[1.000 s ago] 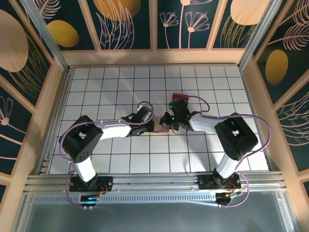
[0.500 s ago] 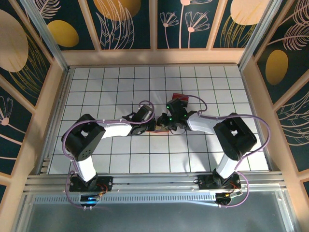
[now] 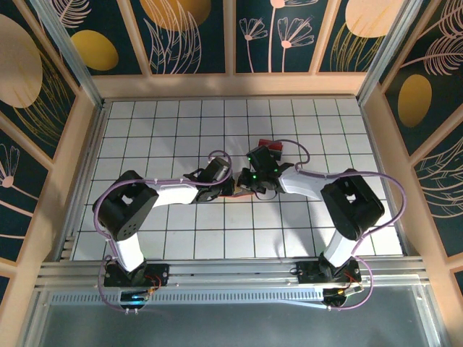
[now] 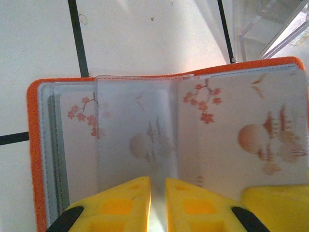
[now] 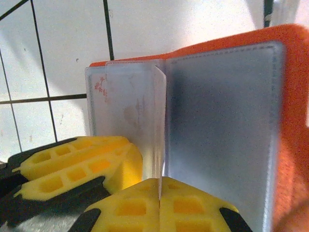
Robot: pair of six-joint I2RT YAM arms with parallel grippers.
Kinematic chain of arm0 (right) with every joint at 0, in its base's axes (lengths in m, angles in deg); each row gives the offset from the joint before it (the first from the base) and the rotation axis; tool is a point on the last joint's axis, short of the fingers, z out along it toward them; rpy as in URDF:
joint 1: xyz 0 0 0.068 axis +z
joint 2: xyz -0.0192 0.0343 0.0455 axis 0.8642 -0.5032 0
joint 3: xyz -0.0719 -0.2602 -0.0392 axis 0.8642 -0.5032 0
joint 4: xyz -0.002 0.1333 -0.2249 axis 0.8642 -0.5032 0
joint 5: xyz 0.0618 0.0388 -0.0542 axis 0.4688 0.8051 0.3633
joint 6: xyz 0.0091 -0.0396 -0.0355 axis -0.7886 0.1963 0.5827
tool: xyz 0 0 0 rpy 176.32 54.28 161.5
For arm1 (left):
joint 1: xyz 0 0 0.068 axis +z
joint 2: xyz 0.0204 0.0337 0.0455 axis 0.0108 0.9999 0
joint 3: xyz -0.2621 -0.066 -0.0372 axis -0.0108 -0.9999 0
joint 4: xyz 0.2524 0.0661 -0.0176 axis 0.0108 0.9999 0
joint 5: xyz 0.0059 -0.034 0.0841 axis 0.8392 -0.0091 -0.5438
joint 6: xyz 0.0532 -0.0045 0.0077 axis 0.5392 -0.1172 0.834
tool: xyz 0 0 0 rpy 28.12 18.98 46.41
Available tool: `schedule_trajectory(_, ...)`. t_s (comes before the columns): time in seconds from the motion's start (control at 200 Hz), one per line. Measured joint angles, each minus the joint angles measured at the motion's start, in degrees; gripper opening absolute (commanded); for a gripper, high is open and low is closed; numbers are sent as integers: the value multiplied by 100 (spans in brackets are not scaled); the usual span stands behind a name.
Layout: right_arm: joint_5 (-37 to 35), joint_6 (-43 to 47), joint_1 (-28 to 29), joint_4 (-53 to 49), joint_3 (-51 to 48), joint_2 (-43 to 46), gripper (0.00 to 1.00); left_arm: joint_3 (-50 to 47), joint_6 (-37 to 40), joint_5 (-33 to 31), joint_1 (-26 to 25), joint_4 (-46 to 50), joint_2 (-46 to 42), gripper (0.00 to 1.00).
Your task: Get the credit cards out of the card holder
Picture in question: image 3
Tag small circuit board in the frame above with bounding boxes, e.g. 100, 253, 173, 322
119, 288, 151, 308

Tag wall panel beige disc stalks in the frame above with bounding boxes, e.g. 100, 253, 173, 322
316, 0, 413, 75

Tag orange card holder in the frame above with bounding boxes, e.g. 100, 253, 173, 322
219, 180, 254, 200

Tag dark left wall picture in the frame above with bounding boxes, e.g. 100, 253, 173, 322
0, 12, 80, 163

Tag wall panel leaf yellow oval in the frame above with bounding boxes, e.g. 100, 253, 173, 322
378, 0, 463, 156

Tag aluminium frame post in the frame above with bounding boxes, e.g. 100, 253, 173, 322
30, 0, 108, 109
356, 0, 441, 106

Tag red and black card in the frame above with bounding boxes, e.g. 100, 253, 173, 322
258, 138, 285, 153

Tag wall panel single pink flower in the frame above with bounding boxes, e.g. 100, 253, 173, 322
0, 111, 55, 267

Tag aluminium table edge rail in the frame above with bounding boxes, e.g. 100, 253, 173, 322
57, 100, 109, 261
357, 100, 413, 257

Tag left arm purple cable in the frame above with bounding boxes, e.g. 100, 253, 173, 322
92, 150, 232, 314

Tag wall panel with yellow oval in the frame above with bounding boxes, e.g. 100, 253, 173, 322
54, 0, 151, 77

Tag dark plain wall panel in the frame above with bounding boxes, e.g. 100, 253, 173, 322
0, 267, 17, 308
446, 269, 463, 301

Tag grey metal plate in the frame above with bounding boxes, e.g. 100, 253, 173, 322
21, 299, 446, 347

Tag perforated aluminium cable duct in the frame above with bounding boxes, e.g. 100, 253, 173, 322
48, 288, 422, 307

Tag wall panel pink leaf outlines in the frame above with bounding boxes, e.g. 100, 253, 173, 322
408, 133, 463, 260

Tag wall panel disc and leaves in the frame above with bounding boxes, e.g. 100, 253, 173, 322
121, 0, 232, 77

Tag wall panel with pink flowers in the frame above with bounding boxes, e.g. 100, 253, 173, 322
231, 0, 332, 75

